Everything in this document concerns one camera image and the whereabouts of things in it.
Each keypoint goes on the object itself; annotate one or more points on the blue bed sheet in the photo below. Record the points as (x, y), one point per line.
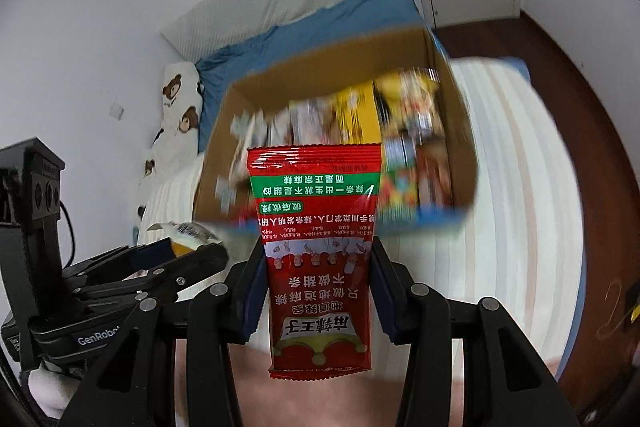
(250, 52)

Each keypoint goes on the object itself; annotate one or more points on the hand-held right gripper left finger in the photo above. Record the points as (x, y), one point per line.
(252, 297)

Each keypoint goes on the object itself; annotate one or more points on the red snack packet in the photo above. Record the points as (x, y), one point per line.
(320, 257)

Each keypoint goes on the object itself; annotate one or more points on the bear pattern pillow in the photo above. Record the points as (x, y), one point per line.
(177, 107)

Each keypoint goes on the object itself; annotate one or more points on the white and yellow snack packet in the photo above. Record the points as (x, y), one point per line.
(187, 234)

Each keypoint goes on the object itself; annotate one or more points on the yellow cartoon snack packet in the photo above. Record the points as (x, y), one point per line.
(407, 99)

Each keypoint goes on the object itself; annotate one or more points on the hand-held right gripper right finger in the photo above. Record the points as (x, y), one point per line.
(385, 307)

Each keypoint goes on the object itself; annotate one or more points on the striped white blanket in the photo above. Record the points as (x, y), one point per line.
(515, 157)

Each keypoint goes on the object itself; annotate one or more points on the wall socket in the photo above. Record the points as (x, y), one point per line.
(116, 112)

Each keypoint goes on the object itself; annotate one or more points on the yellow item on floor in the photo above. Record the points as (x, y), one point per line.
(634, 312)

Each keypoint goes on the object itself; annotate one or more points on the cardboard box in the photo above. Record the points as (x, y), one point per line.
(225, 147)

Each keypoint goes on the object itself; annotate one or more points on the white cloth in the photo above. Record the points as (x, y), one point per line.
(52, 394)

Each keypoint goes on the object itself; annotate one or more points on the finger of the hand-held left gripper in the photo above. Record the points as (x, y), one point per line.
(195, 267)
(130, 259)

